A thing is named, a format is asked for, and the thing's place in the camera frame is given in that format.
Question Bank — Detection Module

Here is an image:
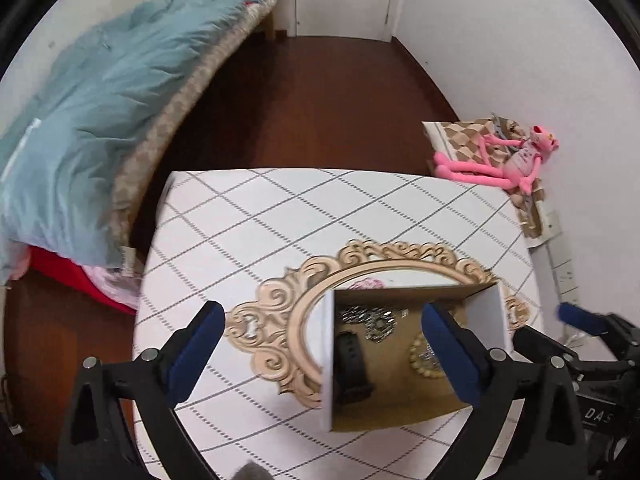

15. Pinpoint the brown checkered mat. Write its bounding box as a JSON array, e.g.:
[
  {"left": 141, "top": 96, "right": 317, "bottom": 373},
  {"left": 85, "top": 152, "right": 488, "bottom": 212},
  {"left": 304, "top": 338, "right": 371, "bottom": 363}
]
[{"left": 421, "top": 116, "right": 548, "bottom": 241}]

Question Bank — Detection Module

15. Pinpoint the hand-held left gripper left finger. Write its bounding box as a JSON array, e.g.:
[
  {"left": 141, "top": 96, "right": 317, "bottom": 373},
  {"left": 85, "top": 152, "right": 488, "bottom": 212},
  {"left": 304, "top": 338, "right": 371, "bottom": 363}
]
[{"left": 57, "top": 301, "right": 227, "bottom": 480}]

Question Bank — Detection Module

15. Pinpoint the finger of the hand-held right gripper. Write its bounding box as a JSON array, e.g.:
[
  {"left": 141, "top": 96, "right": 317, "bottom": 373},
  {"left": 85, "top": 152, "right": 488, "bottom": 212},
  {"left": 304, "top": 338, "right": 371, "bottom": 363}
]
[
  {"left": 512, "top": 325, "right": 582, "bottom": 362},
  {"left": 557, "top": 301, "right": 640, "bottom": 361}
]

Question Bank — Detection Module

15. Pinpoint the silver chain bracelet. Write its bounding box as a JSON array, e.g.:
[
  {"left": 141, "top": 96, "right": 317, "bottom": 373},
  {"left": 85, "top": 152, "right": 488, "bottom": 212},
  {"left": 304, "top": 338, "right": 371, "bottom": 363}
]
[{"left": 339, "top": 306, "right": 372, "bottom": 329}]

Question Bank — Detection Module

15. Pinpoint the pink plush toy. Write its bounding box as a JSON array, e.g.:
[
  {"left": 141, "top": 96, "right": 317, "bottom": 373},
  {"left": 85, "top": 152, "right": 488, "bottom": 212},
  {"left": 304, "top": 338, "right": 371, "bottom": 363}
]
[{"left": 432, "top": 124, "right": 560, "bottom": 195}]

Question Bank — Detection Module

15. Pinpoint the red bed sheet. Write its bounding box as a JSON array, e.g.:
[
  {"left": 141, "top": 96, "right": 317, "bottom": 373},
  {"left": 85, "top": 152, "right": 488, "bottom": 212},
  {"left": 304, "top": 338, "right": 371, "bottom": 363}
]
[{"left": 27, "top": 245, "right": 138, "bottom": 316}]

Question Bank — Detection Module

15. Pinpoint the light blue duvet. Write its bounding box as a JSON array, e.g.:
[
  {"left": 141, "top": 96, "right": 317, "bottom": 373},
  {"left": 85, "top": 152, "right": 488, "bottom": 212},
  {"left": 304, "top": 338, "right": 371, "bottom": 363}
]
[{"left": 0, "top": 0, "right": 273, "bottom": 281}]

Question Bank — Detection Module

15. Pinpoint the cardboard box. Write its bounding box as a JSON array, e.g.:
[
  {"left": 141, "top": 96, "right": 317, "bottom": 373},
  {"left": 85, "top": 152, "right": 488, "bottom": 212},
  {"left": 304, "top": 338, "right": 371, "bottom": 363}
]
[{"left": 320, "top": 280, "right": 511, "bottom": 433}]

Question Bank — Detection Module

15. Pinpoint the white power strip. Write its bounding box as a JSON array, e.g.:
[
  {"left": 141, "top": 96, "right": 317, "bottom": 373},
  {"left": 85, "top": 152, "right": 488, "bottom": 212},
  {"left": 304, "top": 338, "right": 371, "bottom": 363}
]
[{"left": 542, "top": 210, "right": 581, "bottom": 306}]

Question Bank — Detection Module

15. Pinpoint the black watch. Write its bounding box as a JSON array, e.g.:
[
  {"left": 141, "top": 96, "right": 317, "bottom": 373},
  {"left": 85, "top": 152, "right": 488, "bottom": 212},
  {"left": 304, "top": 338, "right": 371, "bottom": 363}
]
[{"left": 332, "top": 331, "right": 376, "bottom": 403}]

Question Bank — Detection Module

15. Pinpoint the bed with patterned mattress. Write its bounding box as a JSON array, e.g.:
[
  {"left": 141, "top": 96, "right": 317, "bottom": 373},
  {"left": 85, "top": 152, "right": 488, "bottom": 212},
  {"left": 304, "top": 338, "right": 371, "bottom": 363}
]
[{"left": 0, "top": 0, "right": 278, "bottom": 311}]

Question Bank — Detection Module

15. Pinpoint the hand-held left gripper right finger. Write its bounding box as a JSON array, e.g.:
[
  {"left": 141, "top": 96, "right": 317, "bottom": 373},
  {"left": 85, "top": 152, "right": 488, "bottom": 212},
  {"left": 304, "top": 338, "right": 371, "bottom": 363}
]
[{"left": 421, "top": 301, "right": 587, "bottom": 480}]

